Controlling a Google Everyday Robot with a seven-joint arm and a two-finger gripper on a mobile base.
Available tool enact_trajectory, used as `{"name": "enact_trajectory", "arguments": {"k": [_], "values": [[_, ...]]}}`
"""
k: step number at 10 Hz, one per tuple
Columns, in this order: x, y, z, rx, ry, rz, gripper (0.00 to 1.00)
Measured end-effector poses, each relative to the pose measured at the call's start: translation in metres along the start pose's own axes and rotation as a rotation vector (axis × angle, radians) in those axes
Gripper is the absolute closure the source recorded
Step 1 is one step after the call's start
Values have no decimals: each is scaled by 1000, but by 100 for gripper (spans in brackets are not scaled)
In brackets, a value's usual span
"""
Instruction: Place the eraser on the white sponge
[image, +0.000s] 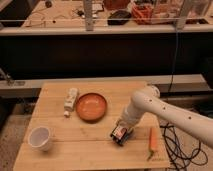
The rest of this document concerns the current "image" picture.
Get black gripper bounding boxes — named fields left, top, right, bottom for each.
left=110, top=125, right=132, bottom=146

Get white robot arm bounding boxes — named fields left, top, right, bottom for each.
left=110, top=85, right=213, bottom=149

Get white sponge block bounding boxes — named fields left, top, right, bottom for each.
left=64, top=88, right=78, bottom=117

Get orange carrot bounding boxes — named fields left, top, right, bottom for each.
left=147, top=127, right=157, bottom=161

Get orange round plate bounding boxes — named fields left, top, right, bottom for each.
left=76, top=93, right=107, bottom=122

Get wooden board table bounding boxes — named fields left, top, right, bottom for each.
left=13, top=81, right=169, bottom=171

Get white cup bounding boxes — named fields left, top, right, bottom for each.
left=27, top=126, right=52, bottom=152

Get black object on bench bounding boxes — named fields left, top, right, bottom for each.
left=107, top=10, right=131, bottom=25

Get orange box on bench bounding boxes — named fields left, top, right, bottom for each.
left=131, top=5, right=152, bottom=25

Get black floor cables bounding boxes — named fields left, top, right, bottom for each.
left=159, top=122, right=209, bottom=171

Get aluminium frame post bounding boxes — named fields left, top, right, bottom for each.
left=83, top=0, right=93, bottom=31

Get hanging black cable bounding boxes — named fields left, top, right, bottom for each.
left=167, top=28, right=180, bottom=94

